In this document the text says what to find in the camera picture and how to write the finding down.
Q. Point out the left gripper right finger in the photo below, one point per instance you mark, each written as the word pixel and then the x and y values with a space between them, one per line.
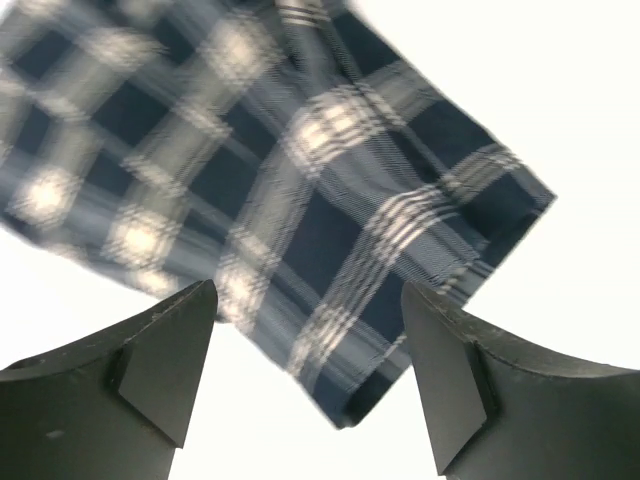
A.
pixel 500 407

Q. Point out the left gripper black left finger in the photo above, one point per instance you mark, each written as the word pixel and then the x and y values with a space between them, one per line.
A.
pixel 113 405

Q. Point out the navy plaid skirt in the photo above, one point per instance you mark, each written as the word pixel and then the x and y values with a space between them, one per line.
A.
pixel 280 148

